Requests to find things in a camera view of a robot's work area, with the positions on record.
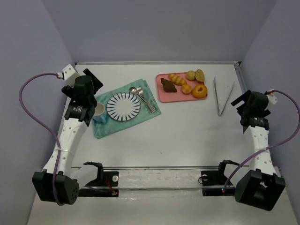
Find pink plastic tray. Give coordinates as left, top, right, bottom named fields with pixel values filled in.
left=155, top=72, right=208, bottom=103

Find blue mug white inside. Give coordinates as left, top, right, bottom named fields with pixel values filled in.
left=93, top=102, right=107, bottom=123

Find silver fork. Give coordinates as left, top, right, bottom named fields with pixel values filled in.
left=137, top=87, right=155, bottom=113

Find round tan bread roll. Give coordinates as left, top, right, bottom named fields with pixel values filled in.
left=186, top=70, right=195, bottom=80

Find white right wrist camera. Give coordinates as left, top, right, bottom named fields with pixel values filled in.
left=266, top=90, right=278, bottom=110

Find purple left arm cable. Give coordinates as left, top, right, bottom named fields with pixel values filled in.
left=18, top=73, right=65, bottom=206

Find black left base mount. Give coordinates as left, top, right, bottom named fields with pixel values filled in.
left=79, top=162, right=119, bottom=197

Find orange ring donut bread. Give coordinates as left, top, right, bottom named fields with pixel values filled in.
left=192, top=84, right=208, bottom=98

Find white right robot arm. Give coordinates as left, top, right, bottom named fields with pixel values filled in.
left=220, top=90, right=285, bottom=211

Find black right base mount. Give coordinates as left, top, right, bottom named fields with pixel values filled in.
left=198, top=160, right=239, bottom=196

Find silver spoon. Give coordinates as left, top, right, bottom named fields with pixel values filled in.
left=129, top=87, right=155, bottom=112

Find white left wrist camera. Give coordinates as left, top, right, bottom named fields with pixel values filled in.
left=56, top=64, right=80, bottom=87

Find brown sliced bread roll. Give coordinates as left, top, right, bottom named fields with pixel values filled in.
left=195, top=69, right=205, bottom=82

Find brown chocolate croissant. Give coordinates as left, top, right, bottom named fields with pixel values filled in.
left=161, top=78, right=177, bottom=92

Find teal cloth placemat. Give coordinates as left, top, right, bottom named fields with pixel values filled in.
left=93, top=79, right=161, bottom=139

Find silver metal tongs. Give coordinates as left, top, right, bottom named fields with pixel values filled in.
left=213, top=77, right=235, bottom=117

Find blue striped white plate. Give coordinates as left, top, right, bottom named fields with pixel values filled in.
left=106, top=92, right=141, bottom=121

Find aluminium table rail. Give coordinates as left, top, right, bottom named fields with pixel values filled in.
left=75, top=61, right=240, bottom=66

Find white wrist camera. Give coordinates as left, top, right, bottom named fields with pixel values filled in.
left=266, top=90, right=278, bottom=110
left=56, top=64, right=80, bottom=87

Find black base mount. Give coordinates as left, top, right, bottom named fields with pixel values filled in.
left=79, top=162, right=119, bottom=197
left=198, top=160, right=239, bottom=196

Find striped orange long bread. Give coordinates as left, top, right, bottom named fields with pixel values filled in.
left=168, top=74, right=187, bottom=86

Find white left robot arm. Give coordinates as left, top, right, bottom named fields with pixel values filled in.
left=32, top=65, right=104, bottom=205

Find small round yellow bun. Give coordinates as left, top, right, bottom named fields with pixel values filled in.
left=181, top=84, right=192, bottom=95

